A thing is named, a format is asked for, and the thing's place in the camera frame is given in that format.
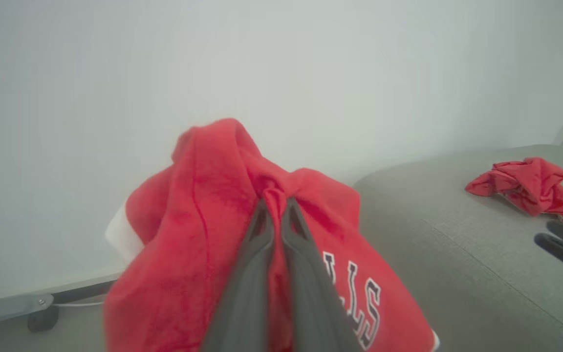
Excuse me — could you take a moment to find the grey fabric work surface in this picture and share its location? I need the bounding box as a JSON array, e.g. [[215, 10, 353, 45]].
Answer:
[[352, 144, 563, 352]]

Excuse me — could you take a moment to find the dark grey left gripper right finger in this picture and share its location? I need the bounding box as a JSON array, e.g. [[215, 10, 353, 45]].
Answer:
[[281, 197, 361, 352]]

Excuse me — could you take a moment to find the black caster wheel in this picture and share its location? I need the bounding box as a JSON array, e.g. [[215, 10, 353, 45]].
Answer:
[[27, 305, 60, 333]]

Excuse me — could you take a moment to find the red garment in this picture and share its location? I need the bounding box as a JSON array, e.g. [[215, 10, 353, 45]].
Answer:
[[465, 157, 563, 232]]

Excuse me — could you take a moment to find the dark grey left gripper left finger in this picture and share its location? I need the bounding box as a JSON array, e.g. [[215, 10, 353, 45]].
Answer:
[[201, 199, 276, 352]]

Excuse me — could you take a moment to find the red Bulls hoodie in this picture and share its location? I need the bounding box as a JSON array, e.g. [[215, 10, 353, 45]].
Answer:
[[103, 118, 440, 352]]

